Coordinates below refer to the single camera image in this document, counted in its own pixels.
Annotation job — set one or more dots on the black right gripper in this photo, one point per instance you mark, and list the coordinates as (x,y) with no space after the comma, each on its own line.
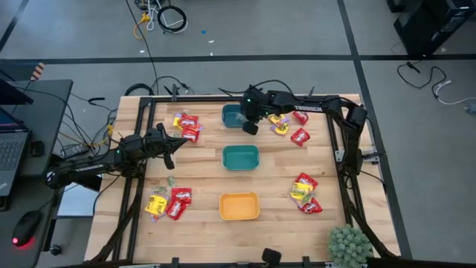
(254,104)

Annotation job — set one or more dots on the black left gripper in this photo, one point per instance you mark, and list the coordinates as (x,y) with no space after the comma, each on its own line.
(154,143)

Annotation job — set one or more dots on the clear green gummy bag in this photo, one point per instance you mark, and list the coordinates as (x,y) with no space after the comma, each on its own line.
(238,118)
(160,189)
(171,181)

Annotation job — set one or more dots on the red Skittles candy bag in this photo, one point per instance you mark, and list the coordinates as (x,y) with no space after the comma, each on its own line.
(300,117)
(181,195)
(189,120)
(299,137)
(190,134)
(176,210)
(306,180)
(311,207)

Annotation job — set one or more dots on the yellow Sour Patch candy bag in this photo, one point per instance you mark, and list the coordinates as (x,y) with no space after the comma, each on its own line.
(300,191)
(281,129)
(156,204)
(177,121)
(277,118)

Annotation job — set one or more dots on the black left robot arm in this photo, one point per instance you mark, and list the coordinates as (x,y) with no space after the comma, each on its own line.
(89,167)

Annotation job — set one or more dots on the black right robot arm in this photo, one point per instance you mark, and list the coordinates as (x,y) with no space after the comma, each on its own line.
(308,108)

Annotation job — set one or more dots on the dark blue plastic bin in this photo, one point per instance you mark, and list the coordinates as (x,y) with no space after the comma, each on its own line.
(228,119)

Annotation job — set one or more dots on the teal plastic bin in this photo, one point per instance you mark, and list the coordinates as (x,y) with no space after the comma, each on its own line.
(240,158)

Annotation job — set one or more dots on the yellow plastic bin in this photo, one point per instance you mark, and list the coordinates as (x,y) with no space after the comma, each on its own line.
(240,206)

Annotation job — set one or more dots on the white flat panel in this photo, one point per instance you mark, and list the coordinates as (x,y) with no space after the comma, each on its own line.
(74,203)

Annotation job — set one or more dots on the black desk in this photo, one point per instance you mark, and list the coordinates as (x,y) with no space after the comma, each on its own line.
(48,111)

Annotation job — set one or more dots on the small black desk device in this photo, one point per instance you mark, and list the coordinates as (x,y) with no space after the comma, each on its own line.
(36,148)

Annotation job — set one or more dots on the green artificial succulent plant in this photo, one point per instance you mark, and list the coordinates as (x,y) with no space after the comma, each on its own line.
(349,245)

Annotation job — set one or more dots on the orange black striped strip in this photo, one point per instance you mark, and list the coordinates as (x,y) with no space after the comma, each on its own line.
(37,71)

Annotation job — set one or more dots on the grey laptop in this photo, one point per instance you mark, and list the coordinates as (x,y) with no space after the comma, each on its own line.
(11,152)

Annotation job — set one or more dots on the black computer mouse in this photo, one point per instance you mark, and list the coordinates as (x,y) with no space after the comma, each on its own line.
(26,227)

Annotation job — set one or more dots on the black computer tower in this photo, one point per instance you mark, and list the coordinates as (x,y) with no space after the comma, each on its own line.
(427,26)

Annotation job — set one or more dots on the black aluminium rig frame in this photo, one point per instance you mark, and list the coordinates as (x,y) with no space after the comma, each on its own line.
(201,98)

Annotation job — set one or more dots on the black table-level camera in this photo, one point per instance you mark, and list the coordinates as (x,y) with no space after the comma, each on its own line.
(271,257)

